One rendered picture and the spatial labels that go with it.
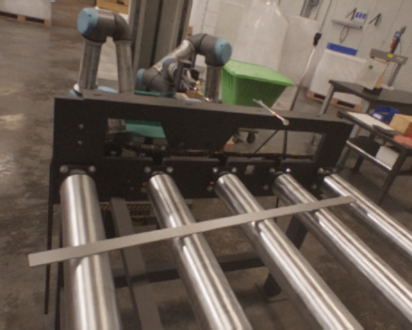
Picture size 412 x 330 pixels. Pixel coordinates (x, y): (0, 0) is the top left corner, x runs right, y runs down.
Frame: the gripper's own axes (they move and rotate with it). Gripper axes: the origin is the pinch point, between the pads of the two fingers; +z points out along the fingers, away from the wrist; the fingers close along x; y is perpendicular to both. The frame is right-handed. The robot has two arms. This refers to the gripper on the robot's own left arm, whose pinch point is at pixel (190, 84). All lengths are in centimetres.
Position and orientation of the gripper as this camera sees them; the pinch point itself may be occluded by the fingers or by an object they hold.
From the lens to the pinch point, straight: 137.4
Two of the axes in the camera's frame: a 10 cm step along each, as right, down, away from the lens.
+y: -9.0, -0.2, -4.3
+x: 2.3, -8.7, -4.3
